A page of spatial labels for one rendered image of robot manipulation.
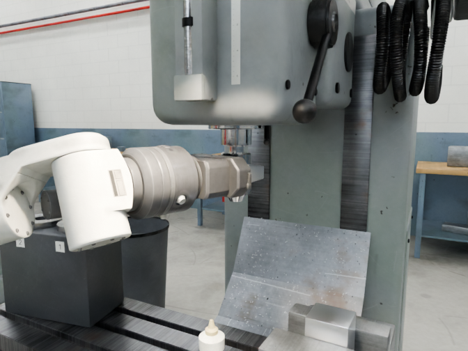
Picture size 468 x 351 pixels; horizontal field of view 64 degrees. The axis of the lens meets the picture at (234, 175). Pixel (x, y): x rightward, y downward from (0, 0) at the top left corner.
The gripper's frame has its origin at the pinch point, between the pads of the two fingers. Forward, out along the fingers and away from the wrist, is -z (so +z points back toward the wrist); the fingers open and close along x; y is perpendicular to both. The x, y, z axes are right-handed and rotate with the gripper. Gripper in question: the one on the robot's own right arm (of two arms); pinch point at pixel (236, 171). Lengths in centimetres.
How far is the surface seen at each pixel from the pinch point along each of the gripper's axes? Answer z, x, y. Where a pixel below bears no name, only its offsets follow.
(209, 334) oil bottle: 5.7, -0.4, 24.4
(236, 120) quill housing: 6.4, -6.4, -7.8
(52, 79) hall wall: -212, 689, -85
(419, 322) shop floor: -210, 37, 122
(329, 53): -13.3, -7.4, -18.6
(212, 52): 9.5, -5.2, -15.9
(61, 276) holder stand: 14.7, 34.7, 23.3
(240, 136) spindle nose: 1.2, -2.1, -5.5
